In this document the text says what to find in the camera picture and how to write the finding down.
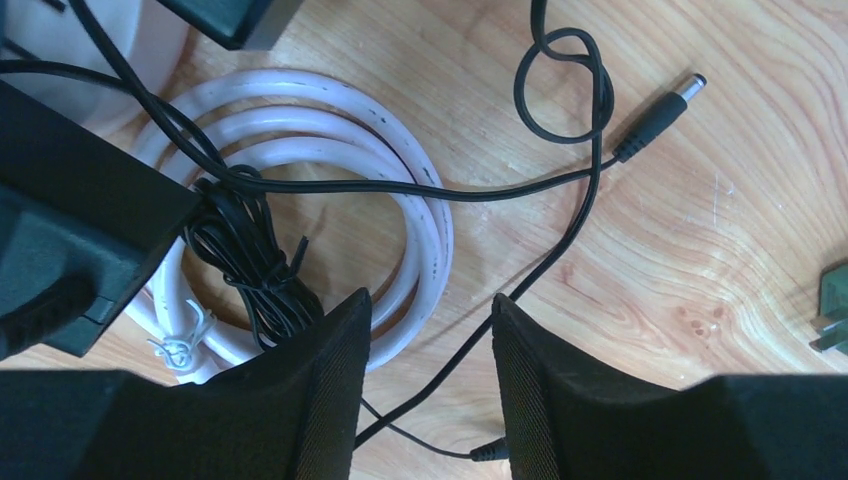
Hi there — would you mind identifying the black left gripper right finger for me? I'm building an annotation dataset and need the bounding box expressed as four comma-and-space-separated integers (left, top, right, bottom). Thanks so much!
491, 295, 847, 479

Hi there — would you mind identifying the green plug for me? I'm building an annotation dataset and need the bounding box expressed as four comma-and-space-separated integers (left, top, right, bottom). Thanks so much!
809, 261, 847, 355

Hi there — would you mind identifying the white coiled cable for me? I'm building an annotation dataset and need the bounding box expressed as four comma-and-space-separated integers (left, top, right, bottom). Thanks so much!
125, 68, 456, 387

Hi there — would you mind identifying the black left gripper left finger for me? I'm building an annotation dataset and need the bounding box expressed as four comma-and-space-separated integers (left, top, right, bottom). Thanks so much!
1, 289, 372, 479

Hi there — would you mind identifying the beige wooden cube socket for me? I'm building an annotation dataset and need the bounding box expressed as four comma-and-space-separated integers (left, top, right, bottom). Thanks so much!
1, 0, 189, 135

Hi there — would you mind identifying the thin black cable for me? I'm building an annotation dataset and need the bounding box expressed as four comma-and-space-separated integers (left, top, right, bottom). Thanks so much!
0, 0, 709, 462

